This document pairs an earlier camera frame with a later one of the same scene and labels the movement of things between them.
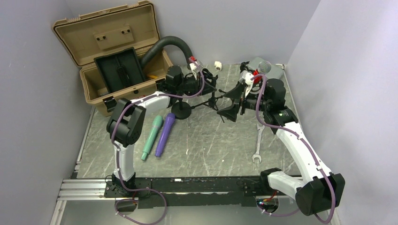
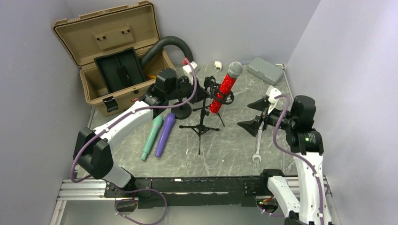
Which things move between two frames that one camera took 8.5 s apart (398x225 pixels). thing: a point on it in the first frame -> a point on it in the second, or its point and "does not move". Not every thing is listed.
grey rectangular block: (275, 72) does not move
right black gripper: (231, 113) -> (251, 126)
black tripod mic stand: (211, 101) -> (201, 129)
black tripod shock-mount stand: (242, 102) -> (213, 88)
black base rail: (157, 193) does not move
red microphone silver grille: (264, 67) -> (234, 70)
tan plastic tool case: (79, 39) does not move
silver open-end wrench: (257, 155) does not move
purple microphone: (168, 125) does not move
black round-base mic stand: (181, 109) does not move
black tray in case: (120, 69) does not move
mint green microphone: (156, 121) does not move
